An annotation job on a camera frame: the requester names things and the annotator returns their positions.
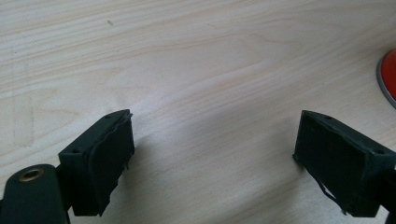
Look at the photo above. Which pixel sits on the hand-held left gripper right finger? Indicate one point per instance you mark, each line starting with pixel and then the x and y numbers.
pixel 336 165

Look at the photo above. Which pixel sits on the red lid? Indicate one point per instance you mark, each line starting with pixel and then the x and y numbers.
pixel 389 74

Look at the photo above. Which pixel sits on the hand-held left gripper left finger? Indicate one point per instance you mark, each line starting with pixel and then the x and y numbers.
pixel 102 161

